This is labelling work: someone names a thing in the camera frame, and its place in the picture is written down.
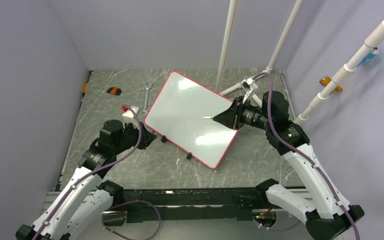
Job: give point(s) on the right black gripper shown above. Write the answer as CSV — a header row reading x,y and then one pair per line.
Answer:
x,y
231,117

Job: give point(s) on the orange black small object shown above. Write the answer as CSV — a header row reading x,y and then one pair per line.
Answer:
x,y
115,91

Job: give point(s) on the silver open-end wrench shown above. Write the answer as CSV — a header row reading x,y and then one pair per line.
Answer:
x,y
147,87

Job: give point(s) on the white PVC pipe right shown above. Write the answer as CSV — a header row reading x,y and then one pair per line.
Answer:
x,y
373,40

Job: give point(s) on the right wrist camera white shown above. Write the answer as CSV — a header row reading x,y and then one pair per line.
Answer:
x,y
250,87

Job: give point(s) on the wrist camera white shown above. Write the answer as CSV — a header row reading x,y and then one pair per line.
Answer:
x,y
250,87
128,116

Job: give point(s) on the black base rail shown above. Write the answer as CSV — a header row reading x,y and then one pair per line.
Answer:
x,y
240,203

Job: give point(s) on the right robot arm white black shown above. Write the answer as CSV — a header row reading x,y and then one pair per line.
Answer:
x,y
328,213

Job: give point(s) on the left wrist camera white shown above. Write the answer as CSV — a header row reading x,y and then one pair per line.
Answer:
x,y
128,116

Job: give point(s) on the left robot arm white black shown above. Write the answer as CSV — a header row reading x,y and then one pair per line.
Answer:
x,y
87,195

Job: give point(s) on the white PVC pipe frame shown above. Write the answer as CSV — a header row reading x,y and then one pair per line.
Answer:
x,y
256,36

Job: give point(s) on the red framed whiteboard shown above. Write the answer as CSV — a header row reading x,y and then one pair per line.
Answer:
x,y
177,114

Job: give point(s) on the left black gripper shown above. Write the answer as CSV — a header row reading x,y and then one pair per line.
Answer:
x,y
147,137

